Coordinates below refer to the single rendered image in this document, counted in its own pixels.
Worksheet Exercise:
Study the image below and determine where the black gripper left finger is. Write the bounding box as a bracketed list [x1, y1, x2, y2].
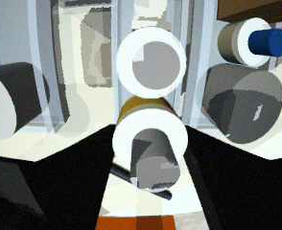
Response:
[0, 124, 117, 230]

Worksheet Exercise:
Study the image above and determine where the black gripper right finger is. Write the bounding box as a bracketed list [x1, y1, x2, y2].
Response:
[183, 126, 282, 230]

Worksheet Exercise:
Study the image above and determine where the black rod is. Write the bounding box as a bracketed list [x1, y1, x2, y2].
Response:
[110, 164, 172, 200]

